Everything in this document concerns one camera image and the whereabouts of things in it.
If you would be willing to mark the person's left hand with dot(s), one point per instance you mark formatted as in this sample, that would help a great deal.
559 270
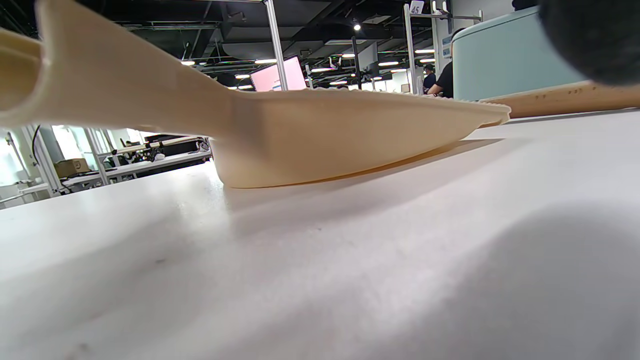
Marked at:
600 35

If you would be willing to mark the light blue desktop trash can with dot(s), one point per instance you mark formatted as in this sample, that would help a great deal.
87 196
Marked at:
500 60

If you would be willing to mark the beige plastic dustpan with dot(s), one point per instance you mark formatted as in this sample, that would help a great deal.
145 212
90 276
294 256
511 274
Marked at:
300 135

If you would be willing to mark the small white sign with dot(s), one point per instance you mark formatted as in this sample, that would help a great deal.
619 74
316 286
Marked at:
416 7

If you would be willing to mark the white table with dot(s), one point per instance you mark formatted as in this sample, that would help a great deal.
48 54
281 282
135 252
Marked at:
350 260

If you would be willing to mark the pink lit monitor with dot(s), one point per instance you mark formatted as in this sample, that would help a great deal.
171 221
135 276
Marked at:
265 80

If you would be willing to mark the long white workbench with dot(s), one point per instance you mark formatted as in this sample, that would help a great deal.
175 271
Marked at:
150 162

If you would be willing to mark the cardboard box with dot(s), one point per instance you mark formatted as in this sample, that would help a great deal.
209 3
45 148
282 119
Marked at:
72 167

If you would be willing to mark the aluminium profile post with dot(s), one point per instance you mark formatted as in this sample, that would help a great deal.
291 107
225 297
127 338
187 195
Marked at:
276 40
409 50

